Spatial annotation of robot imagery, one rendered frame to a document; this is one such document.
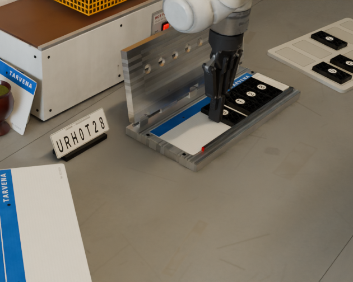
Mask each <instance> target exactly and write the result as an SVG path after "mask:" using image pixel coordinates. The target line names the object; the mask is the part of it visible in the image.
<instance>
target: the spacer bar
mask: <svg viewBox="0 0 353 282"><path fill-rule="evenodd" d="M252 77H253V78H255V79H258V80H260V81H262V82H264V83H266V84H269V85H271V86H274V87H276V88H278V89H280V90H283V91H285V90H287V89H288V88H289V86H287V85H285V84H283V83H280V82H278V81H275V80H274V79H271V78H269V77H266V76H264V75H262V74H260V73H256V74H255V75H253V76H252Z"/></svg>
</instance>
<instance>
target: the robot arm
mask: <svg viewBox="0 0 353 282"><path fill-rule="evenodd" d="M252 2H253V0H163V2H162V10H163V12H164V14H165V17H166V19H167V21H168V22H169V24H171V25H172V27H173V28H174V29H176V30H177V31H179V32H183V33H189V34H190V33H196V32H201V31H204V30H206V29H207V28H210V31H209V37H208V42H209V44H210V46H211V48H212V51H211V54H210V60H209V62H208V63H207V64H206V63H203V64H202V69H203V71H204V77H205V95H206V96H207V97H209V98H211V101H210V110H209V115H208V118H209V119H211V120H213V121H215V122H217V123H219V122H221V121H222V116H223V112H224V103H225V95H226V96H229V95H230V93H229V92H228V90H231V89H232V87H233V83H234V79H235V75H236V71H237V68H238V65H239V61H240V58H241V56H242V54H243V50H242V49H240V48H241V46H242V43H243V36H244V32H245V31H247V29H248V24H249V17H250V12H251V6H252Z"/></svg>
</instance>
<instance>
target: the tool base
mask: <svg viewBox="0 0 353 282"><path fill-rule="evenodd" d="M241 64H242V62H239V65H238V68H237V71H236V75H235V79H236V78H238V77H240V76H241V75H243V74H244V73H250V74H252V75H255V74H256V72H254V73H251V70H249V68H244V67H242V66H240V65H241ZM300 92H301V91H299V90H297V89H293V91H291V92H290V93H288V94H287V95H286V96H284V97H283V98H281V99H280V100H278V101H277V102H275V103H274V104H273V105H271V106H270V107H268V108H267V109H265V110H264V111H262V112H261V113H260V114H258V115H257V116H255V117H254V118H252V119H251V120H249V121H248V122H247V123H245V124H244V125H242V126H241V127H239V128H238V129H237V130H235V131H233V132H232V133H231V134H229V135H228V136H226V137H225V138H224V139H222V140H220V141H219V142H218V143H216V144H215V145H213V146H212V147H211V148H209V149H208V150H206V151H200V152H198V153H197V154H195V155H190V154H189V153H187V152H185V151H183V150H181V149H179V148H177V147H175V146H173V145H172V144H170V143H168V142H166V141H164V140H162V139H160V138H158V137H157V136H155V135H153V134H151V133H150V130H152V129H154V128H156V127H157V126H159V125H160V124H162V123H164V122H166V121H167V120H169V119H171V118H172V117H173V116H175V115H177V114H179V113H180V112H182V111H184V110H185V109H187V108H189V107H190V106H192V105H194V104H195V103H197V102H198V101H200V100H201V99H203V98H205V97H206V95H205V84H202V85H200V86H199V87H197V86H196V87H191V88H190V92H188V93H187V94H185V95H183V96H182V97H180V98H178V99H177V102H178V103H177V104H176V105H174V106H172V107H171V108H169V109H167V110H165V111H164V112H162V113H159V112H160V110H157V111H156V112H154V113H153V114H151V115H146V116H145V115H142V116H140V121H139V122H137V123H135V124H134V123H132V124H131V125H129V126H127V127H126V134H127V135H128V136H130V137H132V138H134V139H135V140H137V141H139V142H141V143H143V144H145V145H147V146H148V147H150V148H152V149H154V150H156V151H158V152H159V153H161V154H163V155H165V156H167V157H169V158H170V159H172V160H174V161H176V162H178V163H180V164H181V165H183V166H185V167H187V168H188V169H190V170H192V171H194V172H197V171H199V170H200V169H201V168H203V167H204V166H205V165H207V164H208V163H210V162H211V161H213V160H214V159H215V158H217V157H218V156H219V155H221V154H223V153H224V152H225V151H227V150H228V149H229V148H231V147H232V146H233V145H235V144H236V143H237V142H239V141H241V140H242V139H243V138H245V137H246V136H247V135H249V134H250V133H252V132H253V131H255V130H256V129H257V128H259V127H260V126H261V125H263V124H264V123H266V122H267V121H269V120H270V119H271V118H273V117H274V116H276V115H277V114H278V113H280V112H281V111H282V110H284V109H285V108H287V107H288V106H290V105H291V104H292V103H294V102H295V101H296V100H298V99H299V97H300ZM146 134H149V135H150V136H147V135H146ZM183 153H185V154H186V155H185V156H184V155H182V154H183Z"/></svg>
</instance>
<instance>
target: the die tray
mask: <svg viewBox="0 0 353 282"><path fill-rule="evenodd" d="M321 30H322V31H324V32H326V33H328V34H330V35H332V36H335V37H337V38H339V39H341V40H343V41H345V42H347V46H346V47H344V48H342V49H340V50H338V51H337V50H334V49H332V48H330V47H329V46H326V45H324V44H322V43H320V42H318V41H316V40H314V39H312V38H311V34H314V33H316V32H318V31H321ZM339 54H341V55H343V56H345V57H348V58H350V59H352V60H353V19H351V18H344V19H342V20H339V21H337V22H335V23H332V24H330V25H328V26H325V27H323V28H321V29H318V30H315V31H313V32H310V33H308V34H306V35H303V36H301V37H299V38H296V39H294V40H291V41H289V42H287V43H284V44H282V45H279V46H277V47H275V48H272V49H270V50H268V52H267V55H268V56H270V57H272V58H274V59H276V60H278V61H279V62H281V63H284V64H286V65H288V66H289V67H291V68H293V69H295V70H297V71H299V72H301V73H303V74H305V75H307V76H308V77H310V78H312V79H314V80H316V81H318V82H320V83H322V84H324V85H326V86H328V87H330V88H332V89H334V90H336V91H338V92H340V93H345V92H347V91H349V90H351V89H353V73H351V72H348V71H346V70H344V69H342V68H340V67H338V66H336V65H333V64H331V63H330V59H332V58H334V57H335V56H337V55H339ZM321 62H326V63H328V64H330V65H332V66H334V67H336V68H338V69H340V70H342V71H344V72H346V73H348V74H350V75H352V79H351V80H349V81H347V82H345V83H343V84H339V83H337V82H335V81H333V80H331V79H329V78H327V77H325V76H323V75H321V74H319V73H317V72H315V71H313V70H312V67H313V66H314V65H316V64H319V63H321Z"/></svg>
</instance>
